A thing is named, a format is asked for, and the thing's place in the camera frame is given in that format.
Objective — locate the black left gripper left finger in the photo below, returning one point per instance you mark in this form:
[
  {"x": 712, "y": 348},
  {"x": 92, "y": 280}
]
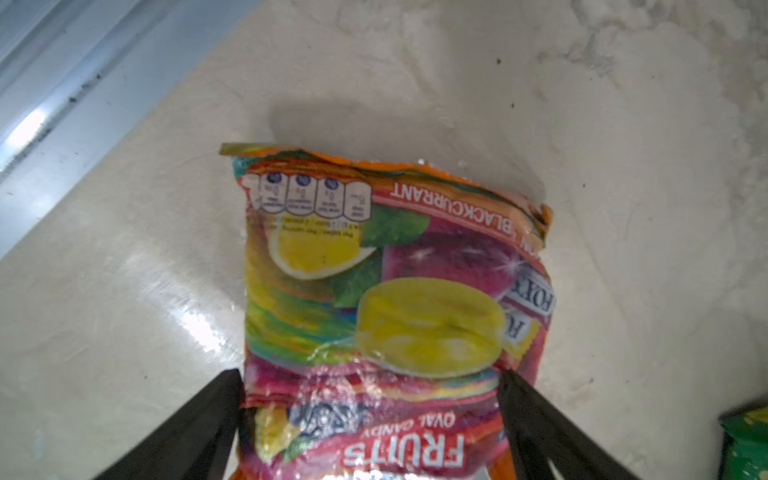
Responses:
[{"x": 194, "y": 443}]

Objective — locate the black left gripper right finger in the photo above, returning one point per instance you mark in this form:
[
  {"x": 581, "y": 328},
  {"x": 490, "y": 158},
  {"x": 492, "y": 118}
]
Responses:
[{"x": 544, "y": 443}]

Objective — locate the orange green snack bag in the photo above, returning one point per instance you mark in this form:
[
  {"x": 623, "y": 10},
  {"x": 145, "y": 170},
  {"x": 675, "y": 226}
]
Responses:
[{"x": 744, "y": 454}]

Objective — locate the orange fruits candy bag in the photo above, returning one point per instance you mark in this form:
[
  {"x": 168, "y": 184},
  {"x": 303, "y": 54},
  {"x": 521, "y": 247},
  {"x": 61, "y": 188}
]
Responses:
[{"x": 384, "y": 302}]

